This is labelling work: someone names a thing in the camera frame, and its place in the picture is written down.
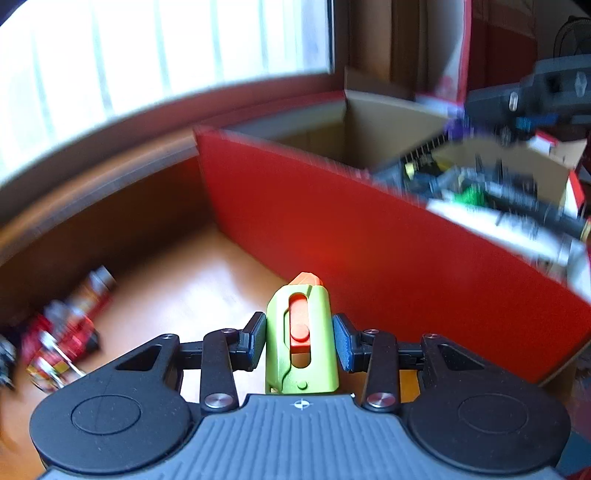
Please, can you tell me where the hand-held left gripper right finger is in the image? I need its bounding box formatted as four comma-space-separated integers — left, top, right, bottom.
332, 313, 485, 413

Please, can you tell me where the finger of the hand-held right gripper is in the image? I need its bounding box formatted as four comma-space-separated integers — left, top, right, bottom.
501, 114, 561, 139

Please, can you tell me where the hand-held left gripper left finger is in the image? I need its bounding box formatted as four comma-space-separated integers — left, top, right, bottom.
115, 311, 269, 413

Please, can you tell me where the green orange utility knife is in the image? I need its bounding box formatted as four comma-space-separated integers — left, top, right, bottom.
264, 272, 341, 395

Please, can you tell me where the white sunscreen tube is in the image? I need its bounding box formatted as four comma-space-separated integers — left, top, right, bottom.
425, 198, 568, 259

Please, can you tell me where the red cardboard box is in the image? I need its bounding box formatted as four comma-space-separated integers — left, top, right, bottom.
194, 67, 591, 386

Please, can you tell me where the black fan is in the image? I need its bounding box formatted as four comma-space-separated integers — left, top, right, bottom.
554, 16, 591, 61

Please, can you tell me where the red and white carton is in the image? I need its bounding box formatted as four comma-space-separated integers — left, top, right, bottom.
416, 0, 474, 104

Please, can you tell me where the orange silver toothpaste tube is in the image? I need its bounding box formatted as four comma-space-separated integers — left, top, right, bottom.
69, 267, 116, 319

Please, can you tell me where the window with brown frame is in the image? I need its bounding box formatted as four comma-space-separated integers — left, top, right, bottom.
0, 0, 335, 188

